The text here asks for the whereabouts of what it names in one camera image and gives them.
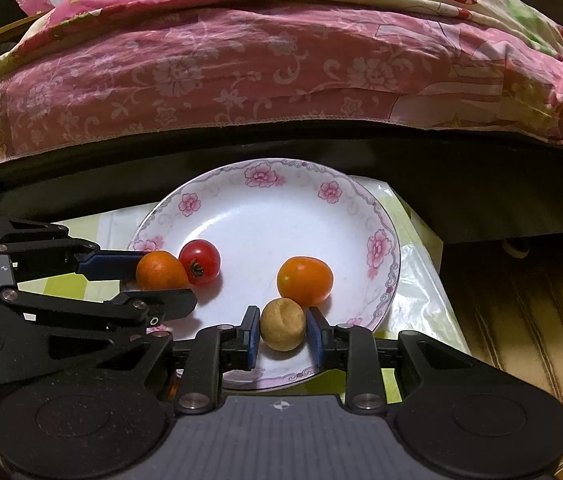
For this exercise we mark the white floral plate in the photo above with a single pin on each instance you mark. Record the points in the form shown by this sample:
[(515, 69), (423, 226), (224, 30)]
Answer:
[(271, 220)]

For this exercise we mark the red cherry tomato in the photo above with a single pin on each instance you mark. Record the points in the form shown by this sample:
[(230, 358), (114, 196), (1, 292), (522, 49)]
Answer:
[(204, 255)]

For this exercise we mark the small orange citrus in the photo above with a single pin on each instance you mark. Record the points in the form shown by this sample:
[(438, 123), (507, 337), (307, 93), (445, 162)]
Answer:
[(159, 271), (305, 280)]

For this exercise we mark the tan longan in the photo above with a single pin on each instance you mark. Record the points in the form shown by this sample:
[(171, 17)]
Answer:
[(283, 325)]

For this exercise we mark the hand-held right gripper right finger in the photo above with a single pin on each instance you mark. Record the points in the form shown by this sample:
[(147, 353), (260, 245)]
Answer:
[(315, 339)]

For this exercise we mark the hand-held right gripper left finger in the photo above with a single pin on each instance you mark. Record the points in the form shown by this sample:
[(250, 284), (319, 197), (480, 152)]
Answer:
[(250, 339)]

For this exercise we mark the pink floral blanket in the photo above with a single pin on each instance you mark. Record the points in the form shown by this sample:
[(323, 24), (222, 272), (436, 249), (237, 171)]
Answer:
[(261, 70)]

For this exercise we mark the dark bed frame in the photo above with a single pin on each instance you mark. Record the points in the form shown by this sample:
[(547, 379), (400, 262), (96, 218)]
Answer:
[(461, 180)]

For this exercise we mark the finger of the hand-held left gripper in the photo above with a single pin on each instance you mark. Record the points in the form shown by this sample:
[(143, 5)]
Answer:
[(111, 265), (176, 302)]

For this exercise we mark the green checkered tablecloth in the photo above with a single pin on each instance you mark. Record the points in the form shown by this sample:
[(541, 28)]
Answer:
[(426, 300)]

